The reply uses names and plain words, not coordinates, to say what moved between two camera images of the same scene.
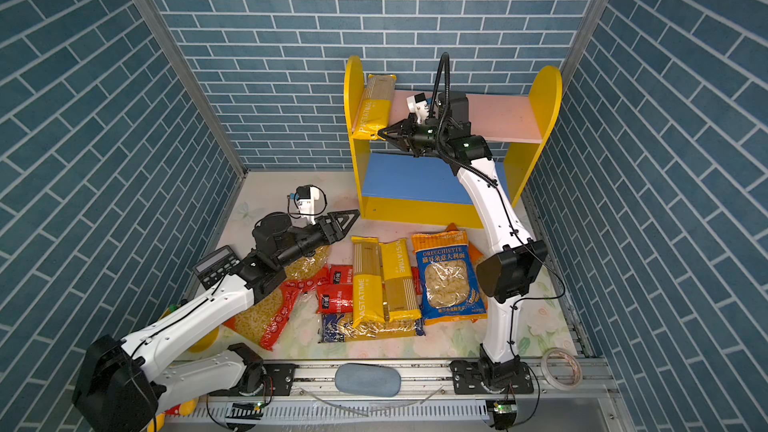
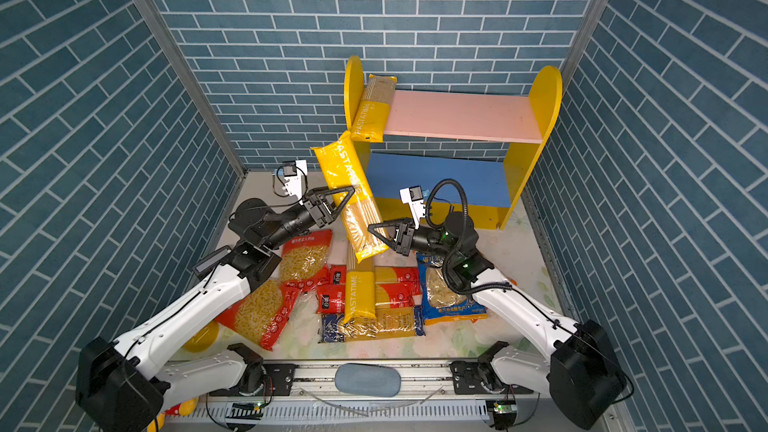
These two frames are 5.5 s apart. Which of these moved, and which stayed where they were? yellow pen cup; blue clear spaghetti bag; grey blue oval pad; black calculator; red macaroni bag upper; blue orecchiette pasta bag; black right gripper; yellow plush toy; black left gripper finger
Moved: black right gripper; black left gripper finger
Stayed: red macaroni bag upper; yellow pen cup; black calculator; blue orecchiette pasta bag; grey blue oval pad; blue clear spaghetti bag; yellow plush toy
